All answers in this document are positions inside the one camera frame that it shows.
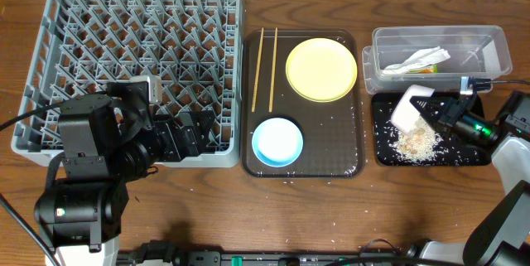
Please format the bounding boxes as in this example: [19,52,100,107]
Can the rice and nut scraps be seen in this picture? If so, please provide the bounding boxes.
[374,108,481,166]

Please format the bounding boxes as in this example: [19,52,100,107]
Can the clear plastic waste bin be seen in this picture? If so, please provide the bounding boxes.
[362,25,513,94]

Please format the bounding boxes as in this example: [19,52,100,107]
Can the yellow round plate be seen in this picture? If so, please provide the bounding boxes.
[286,38,358,103]

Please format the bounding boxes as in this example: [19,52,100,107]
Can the white napkin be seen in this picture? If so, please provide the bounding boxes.
[382,46,451,75]

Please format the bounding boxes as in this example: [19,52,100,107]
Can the wooden chopstick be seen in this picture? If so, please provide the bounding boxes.
[251,27,264,113]
[268,27,278,113]

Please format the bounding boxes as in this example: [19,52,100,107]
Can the green snack wrapper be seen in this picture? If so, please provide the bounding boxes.
[408,64,438,74]

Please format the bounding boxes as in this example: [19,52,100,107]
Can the white bowl with residue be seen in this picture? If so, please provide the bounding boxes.
[390,85,435,134]

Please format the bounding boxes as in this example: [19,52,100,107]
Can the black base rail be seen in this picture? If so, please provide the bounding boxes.
[115,240,399,266]

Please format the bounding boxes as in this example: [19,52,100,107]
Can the dark brown serving tray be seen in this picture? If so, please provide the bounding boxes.
[240,30,365,178]

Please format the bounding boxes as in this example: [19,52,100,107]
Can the light blue bowl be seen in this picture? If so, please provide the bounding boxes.
[251,118,304,168]

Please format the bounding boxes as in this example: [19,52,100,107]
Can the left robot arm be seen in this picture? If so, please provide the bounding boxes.
[34,81,216,255]

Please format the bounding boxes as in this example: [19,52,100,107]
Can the black waste tray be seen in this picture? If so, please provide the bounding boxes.
[370,90,494,167]

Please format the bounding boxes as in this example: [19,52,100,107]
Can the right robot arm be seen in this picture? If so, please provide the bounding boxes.
[410,91,529,265]

